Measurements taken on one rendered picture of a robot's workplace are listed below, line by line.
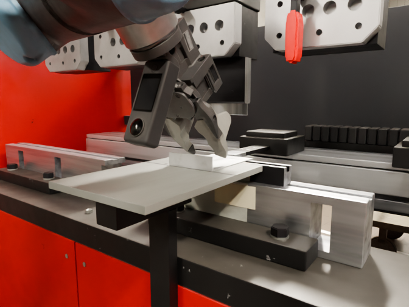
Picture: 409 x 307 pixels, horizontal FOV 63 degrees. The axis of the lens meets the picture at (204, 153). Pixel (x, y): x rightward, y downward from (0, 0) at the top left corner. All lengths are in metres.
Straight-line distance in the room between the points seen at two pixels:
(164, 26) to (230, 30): 0.15
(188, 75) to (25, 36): 0.22
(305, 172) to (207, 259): 0.36
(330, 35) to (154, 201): 0.31
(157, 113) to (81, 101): 1.00
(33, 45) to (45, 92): 1.01
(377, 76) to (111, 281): 0.82
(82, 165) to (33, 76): 0.54
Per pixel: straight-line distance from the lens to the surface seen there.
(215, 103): 0.60
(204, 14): 0.58
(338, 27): 0.48
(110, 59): 0.74
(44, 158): 1.02
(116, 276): 0.65
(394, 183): 0.75
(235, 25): 0.55
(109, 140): 1.21
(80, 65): 0.83
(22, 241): 0.93
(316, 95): 1.05
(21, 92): 1.30
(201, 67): 0.48
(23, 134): 1.30
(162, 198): 0.36
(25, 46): 0.34
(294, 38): 0.46
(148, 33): 0.42
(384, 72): 1.02
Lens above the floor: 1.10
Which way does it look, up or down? 9 degrees down
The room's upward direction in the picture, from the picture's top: straight up
